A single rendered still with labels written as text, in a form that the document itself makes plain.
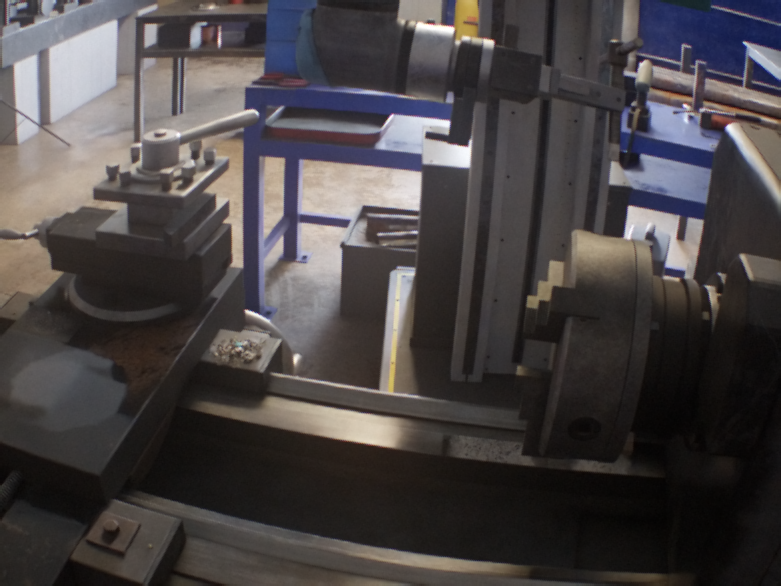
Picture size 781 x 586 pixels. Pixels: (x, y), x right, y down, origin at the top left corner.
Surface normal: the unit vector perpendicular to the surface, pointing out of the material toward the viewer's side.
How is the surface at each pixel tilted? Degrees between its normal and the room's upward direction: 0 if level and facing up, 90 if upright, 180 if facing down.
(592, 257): 13
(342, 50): 86
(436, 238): 90
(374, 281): 90
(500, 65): 71
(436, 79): 101
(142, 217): 90
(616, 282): 27
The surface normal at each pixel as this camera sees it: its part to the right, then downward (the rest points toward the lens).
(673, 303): -0.02, -0.68
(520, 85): -0.08, 0.16
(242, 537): -0.12, -0.23
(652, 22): -0.20, 0.47
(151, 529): 0.05, -0.87
